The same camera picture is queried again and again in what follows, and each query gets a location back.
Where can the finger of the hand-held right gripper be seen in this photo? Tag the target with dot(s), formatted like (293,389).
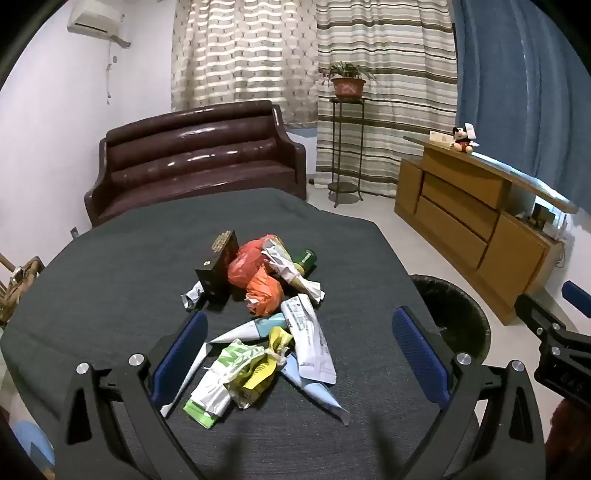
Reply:
(577,297)
(531,310)

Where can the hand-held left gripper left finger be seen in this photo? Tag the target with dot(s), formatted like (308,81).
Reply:
(182,350)

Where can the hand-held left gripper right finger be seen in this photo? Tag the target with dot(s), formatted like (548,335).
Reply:
(418,350)

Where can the white tube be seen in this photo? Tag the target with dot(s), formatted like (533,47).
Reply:
(184,383)

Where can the green white wrapper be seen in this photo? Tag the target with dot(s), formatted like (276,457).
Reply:
(228,362)

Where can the black bin with liner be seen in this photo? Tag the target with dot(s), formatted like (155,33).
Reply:
(455,309)

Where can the light blue tube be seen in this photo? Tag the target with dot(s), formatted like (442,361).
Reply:
(314,390)
(258,327)

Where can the long dark brown box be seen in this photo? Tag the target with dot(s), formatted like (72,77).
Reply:
(217,277)

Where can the yellow wrapper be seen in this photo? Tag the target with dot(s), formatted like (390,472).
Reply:
(277,339)

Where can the orange plastic bag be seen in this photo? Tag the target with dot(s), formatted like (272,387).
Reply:
(263,293)

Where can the red plastic bag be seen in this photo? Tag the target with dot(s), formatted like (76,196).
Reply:
(244,265)

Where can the long white printed wrapper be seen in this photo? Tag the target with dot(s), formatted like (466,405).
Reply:
(307,337)

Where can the white paper cone wrapper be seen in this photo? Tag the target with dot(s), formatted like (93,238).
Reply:
(288,272)

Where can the green bottle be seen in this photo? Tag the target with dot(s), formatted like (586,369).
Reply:
(305,261)

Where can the person's right forearm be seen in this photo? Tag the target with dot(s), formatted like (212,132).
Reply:
(568,434)

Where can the white router device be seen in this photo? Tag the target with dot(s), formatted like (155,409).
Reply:
(561,228)

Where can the small dark box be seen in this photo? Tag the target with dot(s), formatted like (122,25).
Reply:
(542,216)

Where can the wooden cabinet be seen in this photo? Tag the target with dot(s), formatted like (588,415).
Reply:
(457,226)

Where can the woven brown bag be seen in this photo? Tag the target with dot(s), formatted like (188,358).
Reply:
(25,281)

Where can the light blue object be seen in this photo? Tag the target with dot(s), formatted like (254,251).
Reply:
(32,447)

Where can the black metal plant stand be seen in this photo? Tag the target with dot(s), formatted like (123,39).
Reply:
(344,187)

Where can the mouse plush toy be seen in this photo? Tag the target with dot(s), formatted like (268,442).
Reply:
(461,138)

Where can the brown leather sofa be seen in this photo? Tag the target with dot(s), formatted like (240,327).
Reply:
(194,157)

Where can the small beige box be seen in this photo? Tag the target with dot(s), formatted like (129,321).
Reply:
(438,137)

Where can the blue curtain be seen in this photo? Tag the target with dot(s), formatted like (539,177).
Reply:
(521,92)

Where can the potted plant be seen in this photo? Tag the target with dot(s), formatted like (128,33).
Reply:
(348,86)

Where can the striped curtain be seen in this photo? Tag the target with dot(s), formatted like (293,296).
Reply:
(397,55)

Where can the beige patterned curtain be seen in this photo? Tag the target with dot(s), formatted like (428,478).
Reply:
(240,55)

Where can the white air conditioner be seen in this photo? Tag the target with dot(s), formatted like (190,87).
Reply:
(94,21)

